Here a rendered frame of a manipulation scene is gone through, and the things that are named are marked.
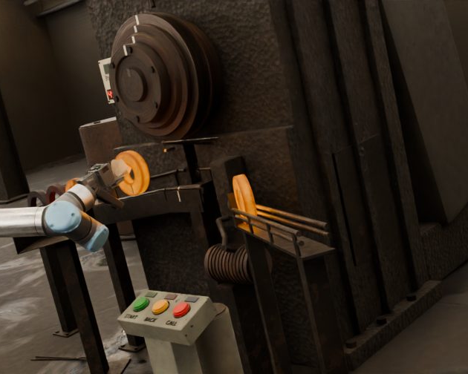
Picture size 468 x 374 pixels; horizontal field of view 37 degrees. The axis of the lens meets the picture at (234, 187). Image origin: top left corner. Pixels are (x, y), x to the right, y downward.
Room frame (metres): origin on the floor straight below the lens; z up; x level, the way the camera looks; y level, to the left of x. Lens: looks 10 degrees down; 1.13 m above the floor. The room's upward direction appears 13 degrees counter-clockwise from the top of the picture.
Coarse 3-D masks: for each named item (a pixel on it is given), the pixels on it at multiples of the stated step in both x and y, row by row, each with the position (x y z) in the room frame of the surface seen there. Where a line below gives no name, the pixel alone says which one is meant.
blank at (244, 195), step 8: (240, 176) 2.10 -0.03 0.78; (240, 184) 2.06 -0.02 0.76; (248, 184) 2.06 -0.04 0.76; (240, 192) 2.06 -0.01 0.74; (248, 192) 2.04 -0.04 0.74; (240, 200) 2.14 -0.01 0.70; (248, 200) 2.04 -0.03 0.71; (240, 208) 2.13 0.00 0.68; (248, 208) 2.03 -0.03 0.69; (248, 224) 2.08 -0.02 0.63
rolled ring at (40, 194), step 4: (32, 192) 3.36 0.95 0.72; (36, 192) 3.34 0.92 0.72; (40, 192) 3.33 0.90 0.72; (44, 192) 3.34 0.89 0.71; (28, 196) 3.40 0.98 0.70; (32, 196) 3.37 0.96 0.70; (36, 196) 3.34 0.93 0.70; (40, 196) 3.32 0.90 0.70; (44, 196) 3.32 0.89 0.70; (28, 200) 3.40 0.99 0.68; (32, 200) 3.39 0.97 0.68; (40, 200) 3.33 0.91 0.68; (44, 200) 3.30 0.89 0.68; (28, 204) 3.41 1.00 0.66; (32, 204) 3.40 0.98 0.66; (44, 204) 3.31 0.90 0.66
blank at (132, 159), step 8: (128, 152) 2.38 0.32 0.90; (136, 152) 2.39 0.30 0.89; (128, 160) 2.38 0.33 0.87; (136, 160) 2.35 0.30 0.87; (144, 160) 2.37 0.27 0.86; (136, 168) 2.36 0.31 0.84; (144, 168) 2.35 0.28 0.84; (128, 176) 2.43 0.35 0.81; (136, 176) 2.36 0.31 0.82; (144, 176) 2.35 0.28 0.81; (120, 184) 2.43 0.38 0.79; (128, 184) 2.40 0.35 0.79; (136, 184) 2.37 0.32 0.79; (144, 184) 2.35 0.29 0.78; (128, 192) 2.41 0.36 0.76; (136, 192) 2.38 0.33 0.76
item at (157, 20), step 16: (144, 16) 2.53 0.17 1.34; (160, 16) 2.53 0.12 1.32; (176, 32) 2.43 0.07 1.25; (112, 48) 2.69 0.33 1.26; (192, 48) 2.43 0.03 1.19; (192, 64) 2.40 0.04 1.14; (192, 80) 2.41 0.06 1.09; (208, 80) 2.45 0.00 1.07; (192, 96) 2.43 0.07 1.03; (208, 96) 2.46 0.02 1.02; (192, 112) 2.44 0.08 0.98; (192, 128) 2.51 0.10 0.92
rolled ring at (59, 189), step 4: (56, 184) 3.23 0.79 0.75; (48, 188) 3.25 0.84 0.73; (52, 188) 3.23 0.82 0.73; (56, 188) 3.20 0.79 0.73; (60, 188) 3.19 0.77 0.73; (64, 188) 3.20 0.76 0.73; (48, 192) 3.26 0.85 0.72; (52, 192) 3.24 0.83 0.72; (56, 192) 3.20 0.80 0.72; (60, 192) 3.18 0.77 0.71; (64, 192) 3.18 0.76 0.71; (48, 196) 3.27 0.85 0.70; (52, 196) 3.27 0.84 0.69; (48, 200) 3.27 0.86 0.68; (52, 200) 3.28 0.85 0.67; (48, 204) 3.28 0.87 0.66
